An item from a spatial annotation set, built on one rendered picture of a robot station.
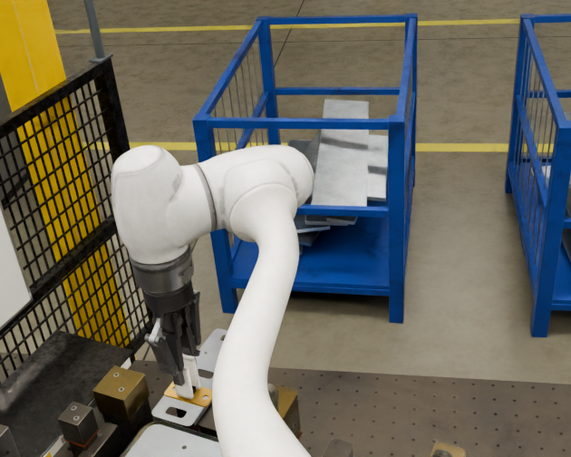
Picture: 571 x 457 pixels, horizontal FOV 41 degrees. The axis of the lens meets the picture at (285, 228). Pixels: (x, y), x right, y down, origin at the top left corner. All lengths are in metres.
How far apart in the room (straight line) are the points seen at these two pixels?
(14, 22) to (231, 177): 0.80
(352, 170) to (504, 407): 1.62
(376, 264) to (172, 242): 2.35
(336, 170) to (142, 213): 2.39
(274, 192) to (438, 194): 3.18
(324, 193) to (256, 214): 2.18
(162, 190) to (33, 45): 0.79
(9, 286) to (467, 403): 1.15
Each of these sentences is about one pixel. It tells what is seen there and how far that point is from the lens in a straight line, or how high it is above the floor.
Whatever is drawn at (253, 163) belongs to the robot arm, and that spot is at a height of 1.67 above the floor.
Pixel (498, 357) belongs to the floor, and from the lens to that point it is 3.23.
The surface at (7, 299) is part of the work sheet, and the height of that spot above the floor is 1.20.
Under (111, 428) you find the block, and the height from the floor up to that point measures 1.00.
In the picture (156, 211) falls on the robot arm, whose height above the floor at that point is 1.64.
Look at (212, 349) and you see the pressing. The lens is 1.79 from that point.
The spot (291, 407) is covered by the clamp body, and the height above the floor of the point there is 1.04.
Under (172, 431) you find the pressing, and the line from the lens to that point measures 1.63.
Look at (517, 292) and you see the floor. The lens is 3.56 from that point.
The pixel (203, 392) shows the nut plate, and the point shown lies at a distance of 1.33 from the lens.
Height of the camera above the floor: 2.18
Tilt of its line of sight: 33 degrees down
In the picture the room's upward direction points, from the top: 5 degrees counter-clockwise
